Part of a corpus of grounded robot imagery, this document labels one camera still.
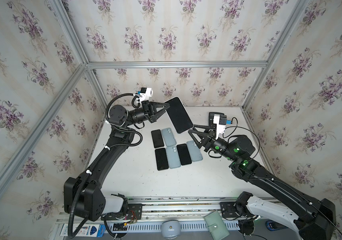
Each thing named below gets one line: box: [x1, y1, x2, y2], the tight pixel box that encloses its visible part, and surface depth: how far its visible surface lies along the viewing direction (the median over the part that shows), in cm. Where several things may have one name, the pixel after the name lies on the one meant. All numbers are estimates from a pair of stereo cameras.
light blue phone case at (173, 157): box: [165, 145, 181, 169], surface depth 94 cm
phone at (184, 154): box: [176, 143, 192, 166], surface depth 94 cm
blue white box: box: [60, 223, 106, 238], surface depth 69 cm
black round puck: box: [238, 220, 255, 235], surface depth 72 cm
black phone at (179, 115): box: [165, 96, 194, 134], surface depth 58 cm
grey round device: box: [161, 220, 181, 240], surface depth 64 cm
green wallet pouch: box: [204, 210, 230, 240], surface depth 70 cm
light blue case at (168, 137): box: [161, 127, 177, 147], surface depth 103 cm
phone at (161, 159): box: [155, 148, 169, 171], surface depth 92 cm
